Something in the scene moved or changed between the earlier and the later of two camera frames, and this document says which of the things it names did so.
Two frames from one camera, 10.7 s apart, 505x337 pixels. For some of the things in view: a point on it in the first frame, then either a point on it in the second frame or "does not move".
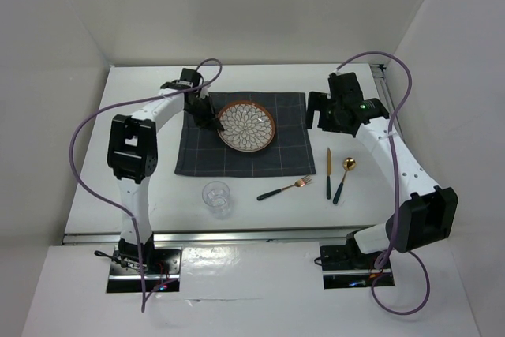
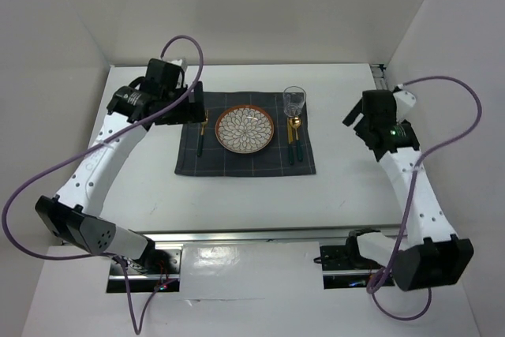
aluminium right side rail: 379,73 does not move
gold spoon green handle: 349,164 -> 295,123
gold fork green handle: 299,183 -> 200,147
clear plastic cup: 217,194 -> 293,99
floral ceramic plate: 248,126 does not move
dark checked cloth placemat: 201,151 does not move
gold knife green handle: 329,173 -> 289,140
